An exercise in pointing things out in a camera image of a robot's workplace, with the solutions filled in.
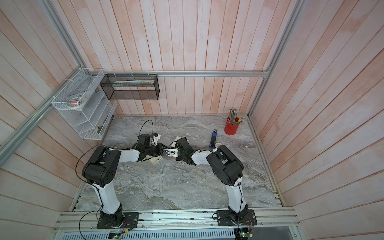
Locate cream drawer jewelry box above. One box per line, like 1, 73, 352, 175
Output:
149, 156, 163, 165

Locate cream small gift box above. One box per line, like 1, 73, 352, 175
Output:
174, 136, 181, 143

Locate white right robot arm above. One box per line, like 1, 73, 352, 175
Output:
176, 138, 247, 215

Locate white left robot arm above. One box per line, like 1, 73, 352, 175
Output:
82, 134, 169, 228

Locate red pencil cup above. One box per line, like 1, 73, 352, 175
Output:
224, 117, 242, 136

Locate coloured pencils bundle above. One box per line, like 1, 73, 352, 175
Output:
229, 109, 242, 125

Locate tape roll on shelf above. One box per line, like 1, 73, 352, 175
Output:
65, 96, 86, 109

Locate black wire mesh basket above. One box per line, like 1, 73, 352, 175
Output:
100, 73, 160, 101

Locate white wire mesh shelf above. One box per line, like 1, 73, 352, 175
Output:
52, 68, 117, 140

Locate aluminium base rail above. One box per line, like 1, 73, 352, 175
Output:
53, 207, 301, 233

